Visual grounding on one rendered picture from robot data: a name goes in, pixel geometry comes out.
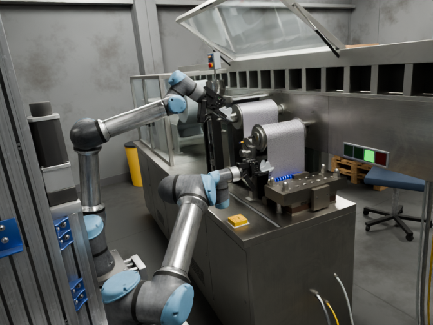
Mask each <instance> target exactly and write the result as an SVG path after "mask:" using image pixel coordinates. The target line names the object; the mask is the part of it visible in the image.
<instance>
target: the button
mask: <svg viewBox="0 0 433 325"><path fill-rule="evenodd" d="M228 222H229V223H231V224H232V225H233V226H234V227H237V226H241V225H243V224H247V219H246V218H245V217H244V216H242V215H241V214H239V215H235V216H232V217H228Z"/></svg>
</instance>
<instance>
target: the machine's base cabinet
mask: <svg viewBox="0 0 433 325"><path fill-rule="evenodd" d="M137 154H138V160H139V166H140V174H141V178H142V185H143V190H144V198H145V202H146V207H147V209H148V210H149V212H150V214H151V215H152V216H153V218H154V219H155V221H156V222H157V224H158V226H159V227H160V229H161V230H162V232H163V233H164V235H165V236H166V238H167V240H168V241H169V240H170V237H171V234H172V231H173V227H174V225H175V221H176V218H177V215H178V211H179V207H178V205H177V204H170V203H167V202H165V201H163V200H162V199H161V198H160V196H159V193H158V187H159V184H160V182H161V180H163V179H164V178H165V177H167V176H166V175H165V174H164V173H162V172H161V171H160V170H159V169H158V168H157V167H156V166H155V165H154V164H153V163H152V162H151V161H150V160H149V159H148V158H147V157H146V156H145V155H144V154H143V153H141V152H140V151H139V150H138V149H137ZM355 225H356V211H355V212H351V213H348V214H345V215H342V216H339V217H336V218H333V219H330V220H328V221H324V222H321V223H319V224H315V225H313V226H310V227H307V228H304V229H301V230H298V231H294V232H292V233H288V234H286V235H283V236H281V237H277V238H275V239H271V240H269V241H265V242H262V243H260V244H256V245H254V246H250V247H248V248H245V249H243V247H241V245H239V243H237V242H236V241H235V240H234V239H233V238H232V237H231V236H230V235H229V234H228V233H227V232H225V231H224V230H223V229H222V228H221V227H220V226H219V225H218V224H217V223H216V222H215V221H214V220H213V219H212V218H211V217H210V216H209V215H208V214H207V213H205V214H203V215H202V219H201V222H200V227H199V230H198V235H197V239H196V243H195V247H194V250H193V255H192V258H191V263H190V266H189V271H188V272H189V273H190V275H191V276H192V278H193V280H194V281H195V282H196V284H197V286H198V287H199V288H200V291H201V292H202V293H203V295H204V297H205V298H206V299H207V301H208V303H209V304H210V306H211V307H212V309H213V310H214V312H215V313H216V315H217V317H218V318H219V319H220V321H221V323H222V324H223V325H327V321H326V318H325V314H324V312H323V309H322V306H321V304H320V302H319V300H318V299H317V298H316V297H315V296H314V293H315V292H316V291H317V292H318V293H319V294H320V297H321V299H322V301H323V303H324V304H325V301H329V305H330V306H331V308H332V310H333V311H334V313H335V316H336V318H337V320H338V323H339V325H351V319H350V315H349V309H348V305H347V301H346V298H345V294H344V292H343V289H342V287H341V285H340V283H339V282H338V280H337V279H335V278H334V275H335V274H337V275H339V279H340V281H341V282H342V284H343V287H344V288H345V291H346V293H347V296H348V300H349V304H350V307H351V312H352V286H353V271H354V241H355ZM325 307H326V310H327V313H328V315H329V319H330V322H331V325H337V323H336V319H335V318H334V315H333V313H332V311H331V309H330V308H329V307H328V305H326V304H325Z"/></svg>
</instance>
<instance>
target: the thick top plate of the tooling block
mask: <svg viewBox="0 0 433 325"><path fill-rule="evenodd" d="M284 182H287V183H288V187H289V192H282V186H283V183H284ZM326 184H327V185H329V186H330V193H331V192H335V191H337V190H341V189H344V188H347V177H346V176H344V175H340V177H339V178H334V177H333V172H332V171H329V170H327V173H320V171H317V172H312V173H310V174H309V175H308V176H305V177H300V178H297V179H293V178H290V179H286V180H282V181H278V182H276V186H274V187H271V186H269V185H268V184H266V185H264V189H265V196H266V197H268V198H269V199H271V200H273V201H274V202H277V203H278V204H280V205H281V206H287V205H290V204H294V203H297V202H300V201H304V200H307V199H311V189H313V188H317V187H320V186H324V185H326Z"/></svg>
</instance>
